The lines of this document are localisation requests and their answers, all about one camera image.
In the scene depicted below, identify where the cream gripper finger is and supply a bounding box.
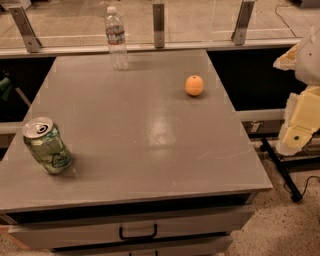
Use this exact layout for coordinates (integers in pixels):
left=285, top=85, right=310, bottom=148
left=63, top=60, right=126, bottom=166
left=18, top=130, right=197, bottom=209
left=273, top=44, right=298, bottom=71
left=276, top=86, right=320, bottom=156

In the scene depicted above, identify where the orange fruit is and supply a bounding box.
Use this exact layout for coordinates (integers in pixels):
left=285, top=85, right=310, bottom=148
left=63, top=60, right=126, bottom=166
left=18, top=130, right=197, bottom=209
left=185, top=75, right=204, bottom=96

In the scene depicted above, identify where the crushed green soda can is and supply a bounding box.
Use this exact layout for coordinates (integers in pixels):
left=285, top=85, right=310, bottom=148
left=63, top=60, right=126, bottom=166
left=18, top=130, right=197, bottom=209
left=22, top=117, right=72, bottom=175

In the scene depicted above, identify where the black metal stand leg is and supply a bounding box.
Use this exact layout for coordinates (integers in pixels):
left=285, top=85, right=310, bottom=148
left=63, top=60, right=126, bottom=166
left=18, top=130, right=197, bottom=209
left=260, top=138, right=303, bottom=203

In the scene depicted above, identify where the grey lower drawer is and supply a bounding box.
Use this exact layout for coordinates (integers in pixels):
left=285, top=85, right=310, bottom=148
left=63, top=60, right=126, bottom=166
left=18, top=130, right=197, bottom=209
left=52, top=236, right=232, bottom=256

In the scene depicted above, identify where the grey drawer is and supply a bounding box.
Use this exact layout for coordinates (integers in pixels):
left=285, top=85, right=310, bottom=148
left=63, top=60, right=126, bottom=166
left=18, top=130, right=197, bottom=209
left=52, top=236, right=232, bottom=256
left=9, top=205, right=254, bottom=249

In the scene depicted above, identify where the clear plastic water bottle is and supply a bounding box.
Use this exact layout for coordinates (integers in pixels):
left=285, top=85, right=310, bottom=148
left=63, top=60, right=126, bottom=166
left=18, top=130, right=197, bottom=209
left=105, top=6, right=129, bottom=71

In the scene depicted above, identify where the grey upper drawer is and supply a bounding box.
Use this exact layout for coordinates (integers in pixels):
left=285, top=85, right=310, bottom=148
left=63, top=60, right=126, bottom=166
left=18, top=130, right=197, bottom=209
left=9, top=205, right=254, bottom=249

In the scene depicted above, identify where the metal railing bar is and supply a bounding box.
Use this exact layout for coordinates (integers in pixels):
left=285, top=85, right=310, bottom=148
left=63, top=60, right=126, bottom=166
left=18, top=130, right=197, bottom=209
left=0, top=37, right=301, bottom=59

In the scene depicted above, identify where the green object at left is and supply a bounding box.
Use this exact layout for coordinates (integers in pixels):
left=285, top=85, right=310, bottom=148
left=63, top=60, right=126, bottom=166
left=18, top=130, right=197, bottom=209
left=0, top=78, right=12, bottom=101

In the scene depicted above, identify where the right metal railing bracket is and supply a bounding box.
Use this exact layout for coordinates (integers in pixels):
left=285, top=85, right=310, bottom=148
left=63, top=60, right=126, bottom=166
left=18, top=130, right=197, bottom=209
left=231, top=0, right=255, bottom=45

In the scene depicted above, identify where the metal railing bracket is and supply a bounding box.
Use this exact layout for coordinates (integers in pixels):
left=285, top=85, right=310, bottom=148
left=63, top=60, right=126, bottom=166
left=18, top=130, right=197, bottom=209
left=231, top=0, right=255, bottom=45
left=153, top=4, right=165, bottom=48
left=9, top=7, right=42, bottom=53

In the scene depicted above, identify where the black floor cable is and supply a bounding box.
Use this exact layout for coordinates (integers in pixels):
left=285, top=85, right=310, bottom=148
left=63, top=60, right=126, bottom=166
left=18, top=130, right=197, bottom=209
left=283, top=175, right=320, bottom=198

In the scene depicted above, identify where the middle metal railing bracket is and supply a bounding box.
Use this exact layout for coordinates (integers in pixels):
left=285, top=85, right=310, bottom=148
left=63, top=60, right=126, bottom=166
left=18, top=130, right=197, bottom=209
left=153, top=4, right=165, bottom=48

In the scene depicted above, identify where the black drawer handle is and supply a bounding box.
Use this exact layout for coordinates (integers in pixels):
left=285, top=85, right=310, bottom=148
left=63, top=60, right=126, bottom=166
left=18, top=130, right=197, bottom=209
left=118, top=224, right=158, bottom=241

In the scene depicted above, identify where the left metal railing bracket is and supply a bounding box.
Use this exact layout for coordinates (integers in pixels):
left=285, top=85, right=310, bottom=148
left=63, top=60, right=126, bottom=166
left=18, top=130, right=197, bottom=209
left=9, top=7, right=42, bottom=53

